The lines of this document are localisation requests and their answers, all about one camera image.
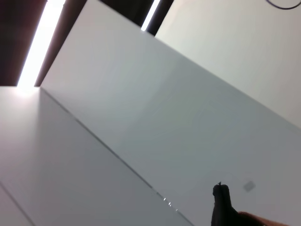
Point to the small grey wall sticker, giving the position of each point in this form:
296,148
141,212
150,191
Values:
249,186

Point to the short ceiling light strip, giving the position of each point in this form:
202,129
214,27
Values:
150,15

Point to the long ceiling light strip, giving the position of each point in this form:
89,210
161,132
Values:
40,44

